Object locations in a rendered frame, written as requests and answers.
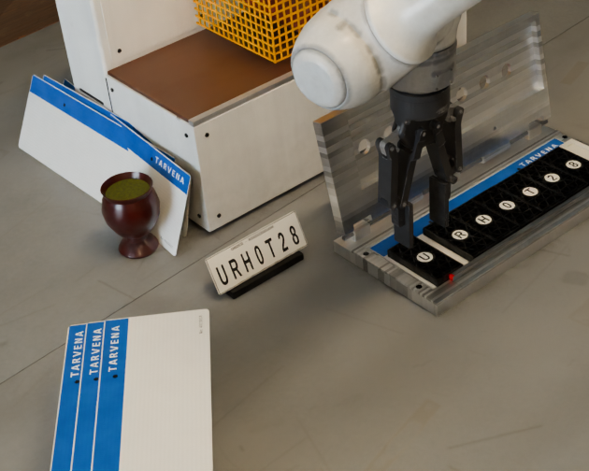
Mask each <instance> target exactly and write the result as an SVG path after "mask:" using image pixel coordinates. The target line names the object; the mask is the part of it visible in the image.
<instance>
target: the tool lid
mask: <svg viewBox="0 0 589 471"><path fill-rule="evenodd" d="M504 64H507V65H508V73H507V75H506V76H505V77H503V76H502V67H503V66H504ZM482 76H485V77H486V84H485V86H484V87H483V88H482V89H481V87H480V80H481V77H482ZM460 88H463V90H464V95H463V98H462V99H461V100H460V101H458V100H457V98H456V95H457V92H458V90H459V89H460ZM451 102H452V103H454V104H456V105H458V106H460V107H462V108H463V109H464V113H463V118H462V121H461V131H462V153H463V167H465V166H467V165H468V164H471V163H472V162H474V161H476V160H478V159H479V158H481V157H482V162H481V164H484V163H485V162H487V161H489V160H490V159H492V158H494V157H496V156H497V155H498V154H500V153H501V152H503V151H505V150H507V149H509V148H510V140H512V139H513V138H515V137H516V136H519V135H520V134H522V133H524V132H525V131H527V130H529V123H530V122H532V121H534V120H540V121H545V120H547V119H549V118H550V117H551V110H550V101H549V94H548V86H547V78H546V70H545V63H544V54H543V47H542V39H541V31H540V23H539V13H538V12H533V11H529V12H527V13H525V14H524V15H522V16H520V17H518V18H516V19H514V20H512V21H509V22H507V23H505V24H503V25H501V26H499V27H497V28H496V29H495V30H493V31H491V32H489V33H487V34H485V35H483V36H480V37H478V38H476V39H474V40H472V41H470V42H468V43H466V44H465V45H463V46H461V47H459V48H457V49H456V76H455V79H454V80H453V83H451ZM394 121H395V117H394V114H393V112H392V110H391V108H390V91H389V90H388V91H382V92H381V93H379V94H378V95H377V96H375V97H374V98H372V99H371V100H370V101H368V102H366V103H365V104H362V105H361V106H358V107H353V108H349V109H343V110H334V111H332V112H330V113H328V114H326V115H324V116H322V117H321V118H319V119H317V120H315V121H313V126H314V131H315V135H316V139H317V144H318V148H319V153H320V156H321V161H322V165H323V172H324V177H325V181H326V186H327V190H328V194H329V198H330V203H331V208H332V211H333V216H334V220H335V225H336V228H337V233H338V234H341V235H343V236H346V235H347V234H349V233H351V232H353V231H354V228H353V225H354V224H355V223H357V222H359V221H360V220H362V219H364V218H366V219H369V220H371V221H372V220H374V219H376V218H378V217H379V216H380V215H382V214H383V213H385V212H387V211H389V210H390V208H388V207H386V206H384V205H382V204H380V203H379V202H378V179H379V154H378V151H377V148H376V145H375V142H376V140H377V138H379V137H381V138H383V139H385V137H384V131H385V129H386V128H387V127H388V126H391V127H393V124H394ZM363 139H365V140H366V142H367V147H366V150H365V151H364V152H363V153H360V151H359V144H360V142H361V141H362V140H363ZM432 175H434V176H436V175H435V173H434V170H433V167H432V165H431V162H430V158H429V155H428V152H427V149H426V147H423V149H422V153H421V158H420V159H419V160H417V161H416V165H415V170H414V174H413V179H412V183H411V187H410V192H409V200H408V201H409V202H411V203H412V204H415V203H417V202H418V201H420V200H422V199H423V198H424V195H423V191H424V190H425V189H427V188H429V177H431V176H432Z"/></svg>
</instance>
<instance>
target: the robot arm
mask: <svg viewBox="0 0 589 471"><path fill-rule="evenodd" d="M480 1H481V0H332V1H330V2H329V3H328V4H327V5H325V6H324V7H323V8H322V9H321V10H319V11H318V12H317V13H316V14H315V15H314V16H313V17H312V18H311V19H310V20H309V21H308V22H307V23H306V25H305V26H304V27H303V29H302V30H301V32H300V34H299V36H298V38H297V40H296V42H295V43H294V48H293V51H292V57H291V68H292V72H293V74H294V80H295V82H296V84H297V86H298V88H299V90H300V91H301V92H302V93H303V94H304V95H305V96H306V97H307V98H308V100H310V101H311V102H313V103H315V104H316V105H317V106H319V107H322V108H325V109H329V110H343V109H349V108H353V107H358V106H361V105H362V104H365V103H366V102H368V101H370V100H371V99H372V98H374V97H375V96H377V95H378V94H379V93H381V92H382V91H388V90H389V91H390V108H391V110H392V112H393V114H394V117H395V121H394V124H393V127H392V133H391V134H389V135H388V136H387V137H386V138H385V139H383V138H381V137H379V138H377V140H376V142H375V145H376V148H377V151H378V154H379V179H378V202H379V203H380V204H382V205H384V206H386V207H388V208H390V209H391V215H392V223H393V225H394V229H395V241H397V242H399V243H400V244H402V245H403V246H405V247H407V248H408V249H410V248H412V247H413V204H412V203H411V202H409V201H408V200H409V192H410V187H411V183H412V179H413V174H414V170H415V165H416V161H417V160H419V159H420V158H421V153H422V149H423V147H426V149H427V152H428V155H429V158H430V162H431V165H432V167H433V170H434V173H435V175H436V176H434V175H432V176H431V177H429V219H430V220H431V221H433V222H435V223H437V224H439V225H440V226H442V227H444V228H445V227H447V226H449V199H450V197H451V184H454V183H456V181H457V177H456V176H454V175H453V174H454V173H455V172H458V173H459V172H461V171H462V169H463V153H462V131H461V121H462V118H463V113H464V109H463V108H462V107H460V106H458V105H456V104H454V103H452V102H451V83H453V80H454V79H455V76H456V47H457V39H456V34H457V28H458V24H459V22H460V20H461V16H462V14H463V13H464V12H466V11H467V10H468V9H470V8H471V7H473V6H475V5H476V4H478V3H479V2H480Z"/></svg>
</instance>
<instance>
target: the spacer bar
mask: <svg viewBox="0 0 589 471"><path fill-rule="evenodd" d="M559 147H561V148H563V149H565V150H568V151H570V152H573V153H575V154H577V155H579V156H581V157H582V158H585V159H587V160H589V146H587V145H584V144H583V143H581V142H579V141H577V140H574V139H572V138H571V139H570V140H569V141H567V142H565V143H564V144H562V145H560V146H559Z"/></svg>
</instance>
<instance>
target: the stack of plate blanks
mask: <svg viewBox="0 0 589 471"><path fill-rule="evenodd" d="M86 324H87V323H83V324H74V325H70V326H69V327H68V330H67V338H66V345H65V359H64V366H63V374H62V381H61V389H60V396H59V404H58V411H57V418H56V425H55V433H54V440H53V448H52V455H51V463H50V471H70V468H71V459H72V450H73V442H74V433H75V425H76V416H77V407H78V399H79V382H80V373H81V365H82V356H83V348H84V338H85V330H86Z"/></svg>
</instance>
